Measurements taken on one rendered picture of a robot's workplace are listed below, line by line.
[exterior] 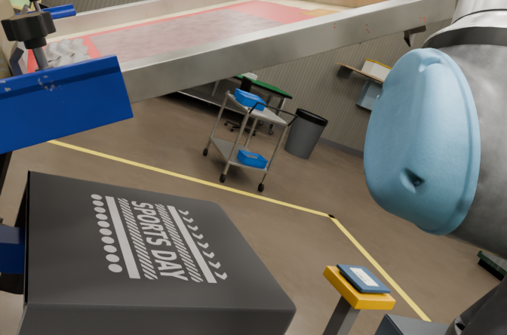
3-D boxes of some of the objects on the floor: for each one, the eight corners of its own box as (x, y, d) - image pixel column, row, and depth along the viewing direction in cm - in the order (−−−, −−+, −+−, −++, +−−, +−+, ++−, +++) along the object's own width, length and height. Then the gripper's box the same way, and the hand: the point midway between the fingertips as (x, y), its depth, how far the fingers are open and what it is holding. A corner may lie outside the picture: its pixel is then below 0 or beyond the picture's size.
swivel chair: (237, 126, 765) (256, 79, 746) (261, 139, 735) (281, 90, 717) (216, 124, 717) (236, 73, 699) (242, 138, 688) (262, 85, 669)
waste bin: (316, 164, 722) (333, 124, 707) (287, 154, 702) (304, 113, 687) (303, 152, 775) (320, 115, 760) (276, 143, 755) (292, 105, 740)
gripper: (391, -60, 79) (370, 48, 86) (464, -45, 88) (439, 52, 95) (361, -58, 86) (344, 41, 93) (431, -45, 95) (410, 45, 102)
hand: (382, 45), depth 96 cm, fingers open, 14 cm apart
